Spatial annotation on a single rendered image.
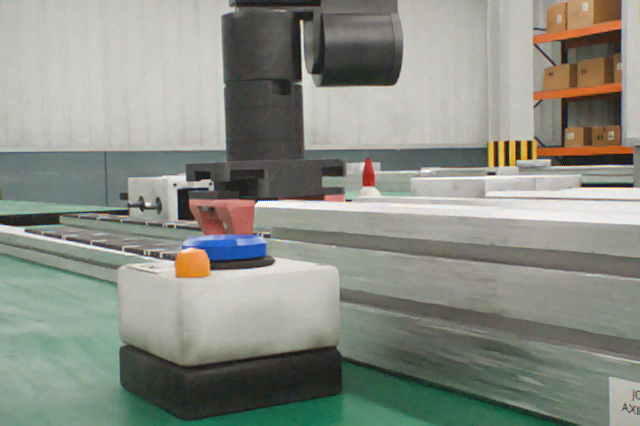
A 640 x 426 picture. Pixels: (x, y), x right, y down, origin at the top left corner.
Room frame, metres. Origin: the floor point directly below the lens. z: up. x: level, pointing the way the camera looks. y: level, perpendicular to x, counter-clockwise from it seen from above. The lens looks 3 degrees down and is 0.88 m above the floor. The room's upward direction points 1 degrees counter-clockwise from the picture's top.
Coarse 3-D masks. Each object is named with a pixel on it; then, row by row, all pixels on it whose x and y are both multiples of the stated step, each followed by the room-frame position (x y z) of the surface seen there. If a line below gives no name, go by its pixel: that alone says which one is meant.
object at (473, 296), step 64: (320, 256) 0.52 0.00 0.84; (384, 256) 0.47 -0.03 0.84; (448, 256) 0.45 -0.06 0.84; (512, 256) 0.41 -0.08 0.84; (576, 256) 0.38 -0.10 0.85; (384, 320) 0.47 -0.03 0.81; (448, 320) 0.45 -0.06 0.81; (512, 320) 0.41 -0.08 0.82; (576, 320) 0.36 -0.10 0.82; (448, 384) 0.43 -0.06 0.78; (512, 384) 0.39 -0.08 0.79; (576, 384) 0.36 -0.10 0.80
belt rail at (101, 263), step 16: (0, 224) 1.44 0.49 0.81; (0, 240) 1.30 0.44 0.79; (16, 240) 1.20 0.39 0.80; (32, 240) 1.14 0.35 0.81; (48, 240) 1.08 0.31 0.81; (64, 240) 1.06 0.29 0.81; (16, 256) 1.21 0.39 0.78; (32, 256) 1.14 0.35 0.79; (48, 256) 1.08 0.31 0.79; (64, 256) 1.05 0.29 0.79; (80, 256) 0.98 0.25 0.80; (96, 256) 0.94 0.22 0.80; (112, 256) 0.90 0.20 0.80; (128, 256) 0.86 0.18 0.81; (144, 256) 0.84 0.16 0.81; (80, 272) 0.99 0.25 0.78; (96, 272) 0.94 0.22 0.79; (112, 272) 0.90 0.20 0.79
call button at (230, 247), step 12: (192, 240) 0.43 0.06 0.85; (204, 240) 0.43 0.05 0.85; (216, 240) 0.43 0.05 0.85; (228, 240) 0.43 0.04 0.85; (240, 240) 0.43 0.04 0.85; (252, 240) 0.43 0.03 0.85; (264, 240) 0.44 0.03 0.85; (216, 252) 0.42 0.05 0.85; (228, 252) 0.42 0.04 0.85; (240, 252) 0.43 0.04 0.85; (252, 252) 0.43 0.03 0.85; (264, 252) 0.44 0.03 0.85
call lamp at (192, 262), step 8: (192, 248) 0.40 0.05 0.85; (184, 256) 0.40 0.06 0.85; (192, 256) 0.40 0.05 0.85; (200, 256) 0.40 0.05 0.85; (176, 264) 0.40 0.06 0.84; (184, 264) 0.40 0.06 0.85; (192, 264) 0.40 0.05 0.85; (200, 264) 0.40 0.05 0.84; (208, 264) 0.40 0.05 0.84; (176, 272) 0.40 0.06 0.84; (184, 272) 0.40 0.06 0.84; (192, 272) 0.40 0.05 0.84; (200, 272) 0.40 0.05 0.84; (208, 272) 0.40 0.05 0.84
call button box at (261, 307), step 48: (144, 288) 0.42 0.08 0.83; (192, 288) 0.39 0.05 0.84; (240, 288) 0.40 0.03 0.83; (288, 288) 0.42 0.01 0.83; (336, 288) 0.43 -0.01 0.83; (144, 336) 0.43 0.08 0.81; (192, 336) 0.39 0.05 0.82; (240, 336) 0.40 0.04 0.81; (288, 336) 0.42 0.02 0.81; (336, 336) 0.43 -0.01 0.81; (144, 384) 0.43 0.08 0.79; (192, 384) 0.39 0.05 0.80; (240, 384) 0.40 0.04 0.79; (288, 384) 0.42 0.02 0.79; (336, 384) 0.43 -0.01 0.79
